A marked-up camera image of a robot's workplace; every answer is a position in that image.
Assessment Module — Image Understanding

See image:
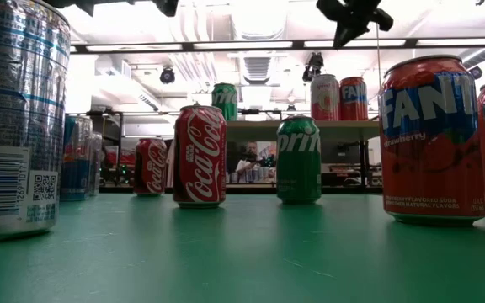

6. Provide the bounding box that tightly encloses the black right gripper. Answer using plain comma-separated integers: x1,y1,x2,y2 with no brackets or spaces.
316,0,394,49

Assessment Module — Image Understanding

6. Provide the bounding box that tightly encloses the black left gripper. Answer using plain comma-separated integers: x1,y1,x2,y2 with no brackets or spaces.
152,0,180,18

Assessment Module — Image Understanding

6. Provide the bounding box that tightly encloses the white pink soda can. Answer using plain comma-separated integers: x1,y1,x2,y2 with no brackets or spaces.
310,73,341,122

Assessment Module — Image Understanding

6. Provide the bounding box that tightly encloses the green Sprite can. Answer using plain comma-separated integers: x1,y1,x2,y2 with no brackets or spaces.
211,82,239,122
275,115,322,205

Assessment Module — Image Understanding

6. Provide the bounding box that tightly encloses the red Coca-Cola can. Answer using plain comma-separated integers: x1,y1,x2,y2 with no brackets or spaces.
172,104,228,210
133,137,168,198

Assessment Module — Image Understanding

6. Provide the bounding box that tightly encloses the white LED light strip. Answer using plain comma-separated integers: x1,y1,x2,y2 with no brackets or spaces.
417,37,485,47
85,43,184,53
192,40,294,50
304,39,407,48

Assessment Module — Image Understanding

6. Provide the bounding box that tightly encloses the black overhead crossbar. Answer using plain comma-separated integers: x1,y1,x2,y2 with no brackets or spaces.
68,36,485,55

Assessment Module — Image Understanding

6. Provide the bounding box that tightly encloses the black storage rack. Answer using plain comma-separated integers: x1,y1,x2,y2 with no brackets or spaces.
64,110,125,189

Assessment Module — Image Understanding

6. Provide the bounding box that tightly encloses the person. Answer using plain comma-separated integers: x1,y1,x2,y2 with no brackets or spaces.
234,141,278,184

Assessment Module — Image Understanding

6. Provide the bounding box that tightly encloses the green table mat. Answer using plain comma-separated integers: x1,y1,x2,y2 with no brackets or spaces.
0,192,485,303

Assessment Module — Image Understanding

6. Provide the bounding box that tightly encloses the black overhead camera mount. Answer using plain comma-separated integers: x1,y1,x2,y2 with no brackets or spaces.
301,51,325,84

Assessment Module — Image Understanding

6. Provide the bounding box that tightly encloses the wooden shelf black metal frame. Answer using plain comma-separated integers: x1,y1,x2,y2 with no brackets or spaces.
224,109,381,194

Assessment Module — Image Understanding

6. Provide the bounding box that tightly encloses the black metal table frame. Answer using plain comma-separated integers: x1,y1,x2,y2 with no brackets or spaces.
59,183,385,195

